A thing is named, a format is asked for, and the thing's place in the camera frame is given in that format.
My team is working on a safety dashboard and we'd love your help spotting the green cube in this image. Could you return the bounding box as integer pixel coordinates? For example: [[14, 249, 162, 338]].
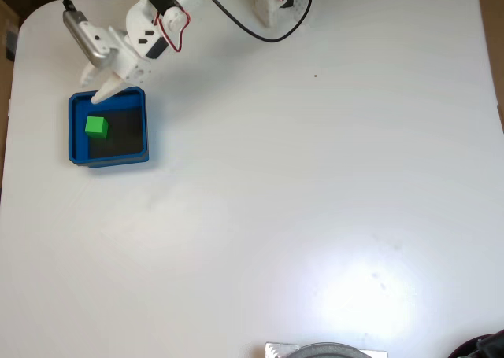
[[84, 116, 109, 140]]

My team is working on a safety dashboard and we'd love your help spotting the blue square box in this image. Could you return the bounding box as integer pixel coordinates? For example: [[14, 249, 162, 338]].
[[68, 85, 150, 169]]

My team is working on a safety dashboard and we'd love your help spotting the brown cardboard box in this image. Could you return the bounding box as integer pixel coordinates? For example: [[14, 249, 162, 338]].
[[0, 0, 20, 64]]

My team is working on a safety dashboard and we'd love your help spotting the grey round object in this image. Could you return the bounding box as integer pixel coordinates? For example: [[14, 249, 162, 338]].
[[289, 341, 373, 358]]

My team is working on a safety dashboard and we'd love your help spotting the dark round object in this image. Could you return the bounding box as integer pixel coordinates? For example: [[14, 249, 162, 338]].
[[447, 330, 504, 358]]

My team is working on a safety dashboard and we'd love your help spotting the silver camera box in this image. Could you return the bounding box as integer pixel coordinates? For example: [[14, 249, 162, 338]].
[[61, 9, 119, 70]]

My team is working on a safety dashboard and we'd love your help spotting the silver metal bracket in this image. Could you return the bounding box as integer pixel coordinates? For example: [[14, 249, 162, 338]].
[[264, 341, 389, 358]]

